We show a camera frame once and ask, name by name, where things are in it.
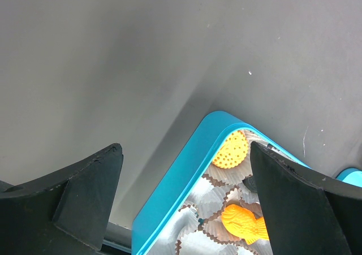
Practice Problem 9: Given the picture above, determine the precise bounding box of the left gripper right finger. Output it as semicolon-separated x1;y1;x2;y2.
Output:
250;142;361;254

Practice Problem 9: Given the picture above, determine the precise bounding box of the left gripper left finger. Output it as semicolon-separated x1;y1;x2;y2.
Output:
1;143;123;254

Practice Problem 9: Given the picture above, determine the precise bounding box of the teal tin lid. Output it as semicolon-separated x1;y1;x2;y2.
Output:
336;168;362;187

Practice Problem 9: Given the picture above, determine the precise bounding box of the teal cookie tin box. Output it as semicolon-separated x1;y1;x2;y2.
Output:
131;111;302;254

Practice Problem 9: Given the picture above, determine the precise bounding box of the orange fish cookie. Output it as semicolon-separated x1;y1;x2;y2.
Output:
221;204;269;245

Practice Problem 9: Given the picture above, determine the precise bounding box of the black round cookie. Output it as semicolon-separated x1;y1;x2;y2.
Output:
243;176;257;193

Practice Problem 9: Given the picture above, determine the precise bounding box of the orange round cookie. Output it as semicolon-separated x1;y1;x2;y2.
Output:
212;131;249;169

